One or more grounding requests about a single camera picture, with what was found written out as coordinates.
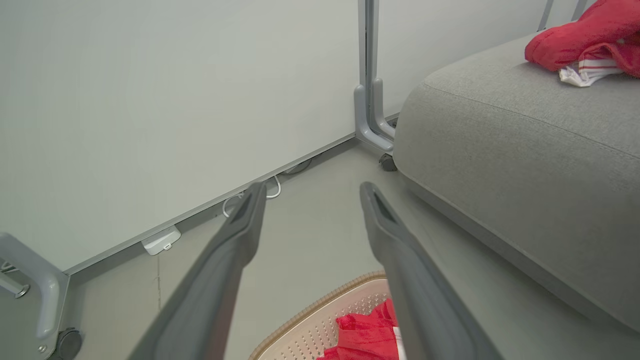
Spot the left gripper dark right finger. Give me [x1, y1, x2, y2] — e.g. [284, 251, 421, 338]
[359, 181, 504, 360]

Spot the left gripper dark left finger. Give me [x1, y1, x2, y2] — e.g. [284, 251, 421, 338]
[127, 182, 268, 360]

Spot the red garment striped white trim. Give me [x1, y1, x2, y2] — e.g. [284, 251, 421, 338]
[524, 0, 640, 89]

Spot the grey fabric sofa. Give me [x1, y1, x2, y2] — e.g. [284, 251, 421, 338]
[392, 31, 640, 334]

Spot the white power adapter box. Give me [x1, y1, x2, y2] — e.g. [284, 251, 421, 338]
[140, 225, 182, 257]

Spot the red garment with white patch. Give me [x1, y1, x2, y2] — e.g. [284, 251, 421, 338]
[317, 298, 407, 360]

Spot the beige perforated laundry basket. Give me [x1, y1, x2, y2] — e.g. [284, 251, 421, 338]
[248, 271, 402, 360]

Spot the grey partition foot with caster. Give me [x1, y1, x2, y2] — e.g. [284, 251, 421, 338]
[0, 232, 71, 359]

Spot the large white partition panel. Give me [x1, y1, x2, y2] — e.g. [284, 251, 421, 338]
[0, 0, 370, 277]

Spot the grey metal stand leg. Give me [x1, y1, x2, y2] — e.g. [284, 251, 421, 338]
[0, 270, 31, 300]

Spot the narrow white partition panel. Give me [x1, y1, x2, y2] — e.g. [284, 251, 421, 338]
[372, 0, 593, 121]

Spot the looped white cable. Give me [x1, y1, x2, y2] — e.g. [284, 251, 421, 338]
[222, 174, 282, 219]

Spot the black cable under partition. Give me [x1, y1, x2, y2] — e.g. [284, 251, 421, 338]
[281, 158, 314, 176]

